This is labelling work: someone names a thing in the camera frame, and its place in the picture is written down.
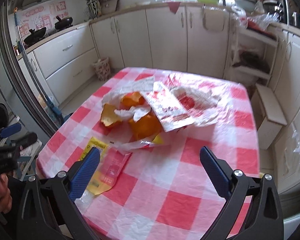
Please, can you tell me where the yellow clear plastic wrapper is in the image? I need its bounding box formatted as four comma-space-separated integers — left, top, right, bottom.
75, 137, 131, 212

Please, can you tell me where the white red printed wrapper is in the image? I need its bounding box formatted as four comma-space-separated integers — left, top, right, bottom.
140, 81, 194, 132

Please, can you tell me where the person's left hand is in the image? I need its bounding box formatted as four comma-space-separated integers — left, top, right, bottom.
0, 173, 12, 213

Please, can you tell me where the red white checkered tablecloth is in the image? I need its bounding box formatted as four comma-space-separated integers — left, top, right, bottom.
37, 68, 260, 239

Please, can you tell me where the clear red plastic bag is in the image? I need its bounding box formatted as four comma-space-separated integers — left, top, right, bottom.
171, 86, 230, 127

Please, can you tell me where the orange peel piece left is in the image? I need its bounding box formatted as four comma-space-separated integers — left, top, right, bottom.
100, 103, 123, 128

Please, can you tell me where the orange peel piece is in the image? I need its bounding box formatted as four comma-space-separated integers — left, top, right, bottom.
100, 103, 123, 128
128, 113, 162, 140

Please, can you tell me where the small white step stool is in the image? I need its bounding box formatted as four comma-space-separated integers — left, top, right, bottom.
255, 83, 287, 150

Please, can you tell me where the clear plastic bag on drawer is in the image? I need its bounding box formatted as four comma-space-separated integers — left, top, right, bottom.
284, 124, 300, 178

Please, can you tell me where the orange peel piece right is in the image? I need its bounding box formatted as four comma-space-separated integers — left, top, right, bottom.
128, 113, 162, 140

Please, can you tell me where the black wok on stove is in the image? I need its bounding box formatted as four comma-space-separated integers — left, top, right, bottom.
24, 27, 46, 46

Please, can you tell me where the floral waste basket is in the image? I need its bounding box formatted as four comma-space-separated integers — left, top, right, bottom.
91, 57, 111, 81

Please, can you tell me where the dark pan on shelf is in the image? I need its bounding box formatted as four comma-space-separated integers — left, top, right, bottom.
232, 51, 270, 74

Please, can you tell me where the white drawer cabinet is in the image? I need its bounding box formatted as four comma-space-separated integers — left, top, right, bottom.
269, 25, 300, 194

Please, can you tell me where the white corner shelf rack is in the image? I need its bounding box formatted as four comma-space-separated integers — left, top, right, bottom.
223, 21, 280, 88

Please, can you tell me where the white lower cabinet row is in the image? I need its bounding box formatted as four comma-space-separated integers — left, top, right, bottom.
19, 5, 230, 104

